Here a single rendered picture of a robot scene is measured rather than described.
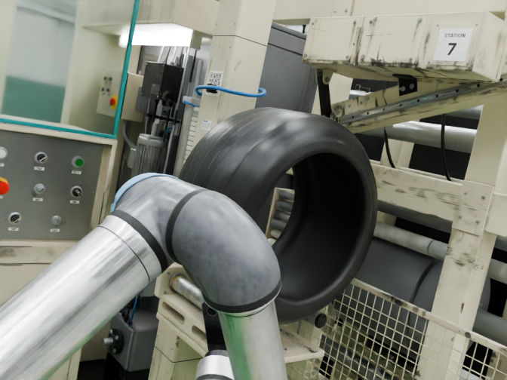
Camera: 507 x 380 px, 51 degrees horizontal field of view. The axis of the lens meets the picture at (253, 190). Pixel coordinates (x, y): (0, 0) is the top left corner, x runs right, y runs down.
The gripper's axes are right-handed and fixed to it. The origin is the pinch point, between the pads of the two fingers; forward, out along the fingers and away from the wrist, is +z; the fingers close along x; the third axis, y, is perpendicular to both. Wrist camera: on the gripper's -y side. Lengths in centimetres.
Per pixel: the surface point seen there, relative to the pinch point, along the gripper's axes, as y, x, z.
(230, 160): -19.7, 3.2, 20.2
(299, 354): 39.2, 8.9, 4.1
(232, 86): -16, -3, 62
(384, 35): -22, 43, 64
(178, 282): 21.1, -24.2, 18.9
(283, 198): 39, 1, 70
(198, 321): 20.3, -15.0, 4.1
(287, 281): 35.6, 5.0, 27.7
